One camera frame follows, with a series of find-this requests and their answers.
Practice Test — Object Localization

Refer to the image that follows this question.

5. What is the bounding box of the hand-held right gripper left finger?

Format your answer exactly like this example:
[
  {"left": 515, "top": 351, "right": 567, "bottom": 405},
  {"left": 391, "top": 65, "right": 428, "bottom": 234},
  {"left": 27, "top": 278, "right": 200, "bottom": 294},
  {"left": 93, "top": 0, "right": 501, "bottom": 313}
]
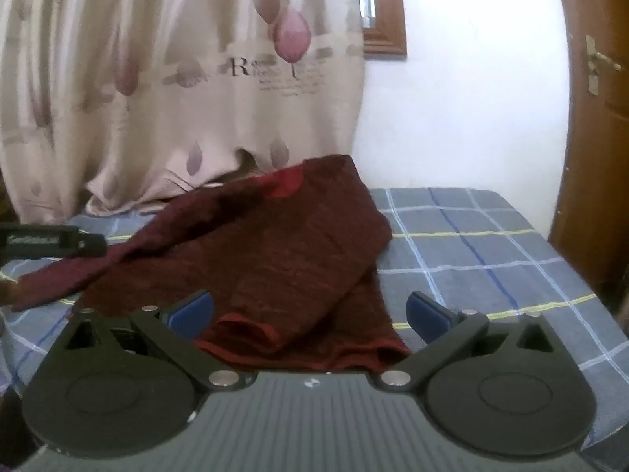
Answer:
[{"left": 64, "top": 291, "right": 248, "bottom": 394}]

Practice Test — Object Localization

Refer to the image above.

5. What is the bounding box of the brown wooden door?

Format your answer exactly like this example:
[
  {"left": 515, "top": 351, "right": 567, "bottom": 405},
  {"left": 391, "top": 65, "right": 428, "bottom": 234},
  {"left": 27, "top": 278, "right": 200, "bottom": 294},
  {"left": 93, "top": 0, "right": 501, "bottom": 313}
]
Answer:
[{"left": 548, "top": 0, "right": 629, "bottom": 315}]

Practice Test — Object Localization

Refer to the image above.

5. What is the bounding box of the blue plaid bed sheet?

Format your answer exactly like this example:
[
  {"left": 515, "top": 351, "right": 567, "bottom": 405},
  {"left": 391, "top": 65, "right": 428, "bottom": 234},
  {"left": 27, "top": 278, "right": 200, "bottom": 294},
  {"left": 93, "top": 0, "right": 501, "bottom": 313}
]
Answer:
[{"left": 0, "top": 187, "right": 629, "bottom": 455}]

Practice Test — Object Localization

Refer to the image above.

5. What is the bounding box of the metal door handle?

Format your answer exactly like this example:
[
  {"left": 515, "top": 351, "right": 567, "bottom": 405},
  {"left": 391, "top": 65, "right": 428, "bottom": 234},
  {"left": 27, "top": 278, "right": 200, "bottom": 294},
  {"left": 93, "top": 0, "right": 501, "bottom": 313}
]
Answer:
[{"left": 585, "top": 34, "right": 623, "bottom": 96}]

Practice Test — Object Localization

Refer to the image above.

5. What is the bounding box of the brown wooden window frame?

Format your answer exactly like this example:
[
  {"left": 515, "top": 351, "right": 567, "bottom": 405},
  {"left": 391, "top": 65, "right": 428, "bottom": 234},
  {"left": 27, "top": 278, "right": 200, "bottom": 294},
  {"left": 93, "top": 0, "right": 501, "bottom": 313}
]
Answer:
[{"left": 361, "top": 0, "right": 408, "bottom": 60}]

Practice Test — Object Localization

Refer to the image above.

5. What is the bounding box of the dark red knit garment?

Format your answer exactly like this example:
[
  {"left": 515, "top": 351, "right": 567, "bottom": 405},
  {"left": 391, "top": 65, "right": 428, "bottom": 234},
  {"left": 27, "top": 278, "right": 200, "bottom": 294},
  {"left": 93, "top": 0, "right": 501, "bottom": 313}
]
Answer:
[{"left": 11, "top": 154, "right": 412, "bottom": 373}]

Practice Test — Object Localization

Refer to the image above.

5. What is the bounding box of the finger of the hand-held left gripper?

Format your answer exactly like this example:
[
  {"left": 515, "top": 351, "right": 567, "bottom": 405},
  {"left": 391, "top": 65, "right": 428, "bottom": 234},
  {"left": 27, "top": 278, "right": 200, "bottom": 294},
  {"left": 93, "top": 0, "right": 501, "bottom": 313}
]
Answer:
[{"left": 76, "top": 233, "right": 107, "bottom": 258}]

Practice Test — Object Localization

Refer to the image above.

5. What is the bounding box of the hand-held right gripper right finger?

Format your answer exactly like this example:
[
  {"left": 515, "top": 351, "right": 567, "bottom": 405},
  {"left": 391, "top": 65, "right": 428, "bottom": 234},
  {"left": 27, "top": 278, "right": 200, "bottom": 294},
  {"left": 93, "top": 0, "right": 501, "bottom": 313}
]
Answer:
[{"left": 377, "top": 291, "right": 558, "bottom": 394}]

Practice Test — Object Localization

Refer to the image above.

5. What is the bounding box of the beige leaf print curtain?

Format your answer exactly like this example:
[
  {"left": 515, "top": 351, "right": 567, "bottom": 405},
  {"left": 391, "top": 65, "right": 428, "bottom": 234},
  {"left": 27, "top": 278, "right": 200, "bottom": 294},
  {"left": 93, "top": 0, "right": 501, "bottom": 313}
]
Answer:
[{"left": 0, "top": 0, "right": 367, "bottom": 222}]

